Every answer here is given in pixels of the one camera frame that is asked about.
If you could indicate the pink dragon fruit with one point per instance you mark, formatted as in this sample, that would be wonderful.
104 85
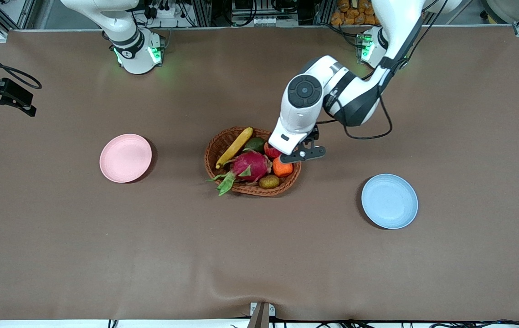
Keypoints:
250 165

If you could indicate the orange fruit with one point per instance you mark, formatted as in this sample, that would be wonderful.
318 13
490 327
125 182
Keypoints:
283 169

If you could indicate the yellow banana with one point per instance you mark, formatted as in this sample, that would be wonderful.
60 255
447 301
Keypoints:
236 145

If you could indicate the brown wicker basket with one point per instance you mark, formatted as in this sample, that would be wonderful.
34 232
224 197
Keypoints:
217 146

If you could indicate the brown kiwi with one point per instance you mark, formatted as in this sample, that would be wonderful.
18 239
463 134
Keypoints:
269 181

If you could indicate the white power strip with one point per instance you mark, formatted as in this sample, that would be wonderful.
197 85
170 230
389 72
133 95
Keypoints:
163 11

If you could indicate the bag of orange fruit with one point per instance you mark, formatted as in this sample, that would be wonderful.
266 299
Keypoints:
352 13

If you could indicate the red apple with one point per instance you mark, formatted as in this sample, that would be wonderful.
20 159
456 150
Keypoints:
270 151

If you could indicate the pink round plate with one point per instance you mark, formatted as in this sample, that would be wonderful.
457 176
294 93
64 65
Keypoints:
125 158

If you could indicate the grey electronics box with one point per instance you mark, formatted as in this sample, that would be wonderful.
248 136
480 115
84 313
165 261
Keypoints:
264 11

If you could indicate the green avocado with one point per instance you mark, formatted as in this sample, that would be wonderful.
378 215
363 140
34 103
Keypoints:
255 144

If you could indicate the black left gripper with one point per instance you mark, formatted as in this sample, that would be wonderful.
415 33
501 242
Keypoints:
315 134

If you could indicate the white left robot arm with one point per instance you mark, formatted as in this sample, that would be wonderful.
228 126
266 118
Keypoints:
305 91

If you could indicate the brown tablecloth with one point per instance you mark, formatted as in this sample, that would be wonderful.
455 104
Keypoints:
259 255

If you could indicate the blue round plate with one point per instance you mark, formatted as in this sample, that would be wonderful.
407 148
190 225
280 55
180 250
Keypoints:
389 201

